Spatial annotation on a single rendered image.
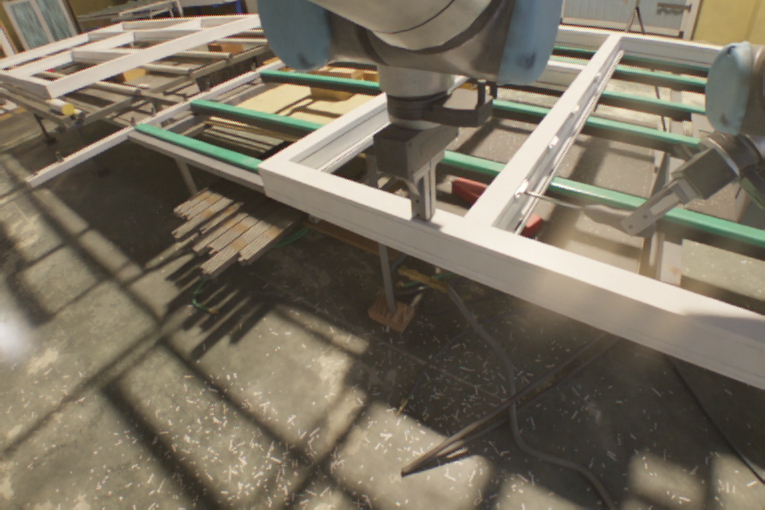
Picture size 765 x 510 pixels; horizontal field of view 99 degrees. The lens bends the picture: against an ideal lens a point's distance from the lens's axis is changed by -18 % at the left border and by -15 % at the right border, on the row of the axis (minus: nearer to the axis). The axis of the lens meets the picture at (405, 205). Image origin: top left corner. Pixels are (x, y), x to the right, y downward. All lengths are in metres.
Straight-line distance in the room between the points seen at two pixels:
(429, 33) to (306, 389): 1.41
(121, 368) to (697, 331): 1.88
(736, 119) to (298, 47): 0.40
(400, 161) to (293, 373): 1.22
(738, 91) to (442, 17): 0.32
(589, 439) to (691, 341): 0.95
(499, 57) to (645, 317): 0.37
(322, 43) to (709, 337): 0.49
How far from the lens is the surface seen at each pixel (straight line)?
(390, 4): 0.17
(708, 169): 0.58
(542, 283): 0.52
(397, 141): 0.44
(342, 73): 1.92
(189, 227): 1.87
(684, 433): 1.58
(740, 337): 0.53
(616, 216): 0.62
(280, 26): 0.33
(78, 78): 2.51
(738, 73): 0.45
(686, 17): 6.92
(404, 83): 0.43
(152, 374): 1.84
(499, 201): 0.60
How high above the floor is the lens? 1.28
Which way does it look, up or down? 36 degrees down
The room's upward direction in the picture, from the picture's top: 5 degrees counter-clockwise
